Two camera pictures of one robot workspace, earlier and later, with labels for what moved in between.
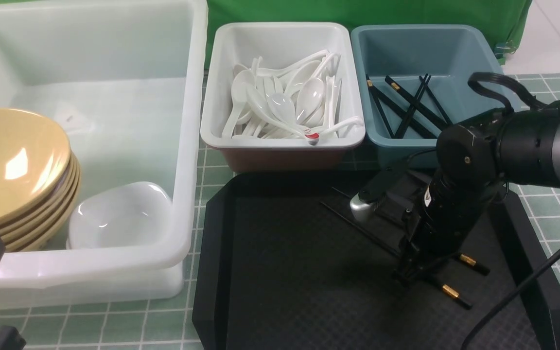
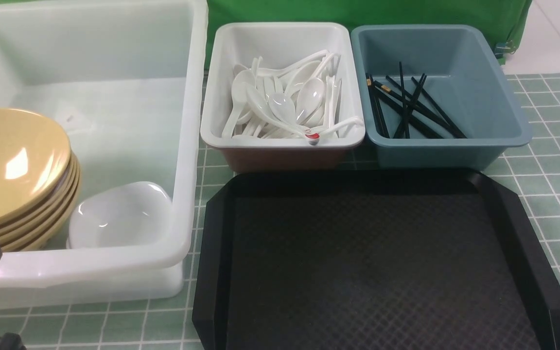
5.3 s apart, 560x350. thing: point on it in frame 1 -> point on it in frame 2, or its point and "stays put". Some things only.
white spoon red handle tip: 282,107 stays put
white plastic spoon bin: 283,96 stays put
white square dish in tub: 130,214 stays put
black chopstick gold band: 476,264 -> 443,113
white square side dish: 135,214 stays put
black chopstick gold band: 453,292 -> 404,103
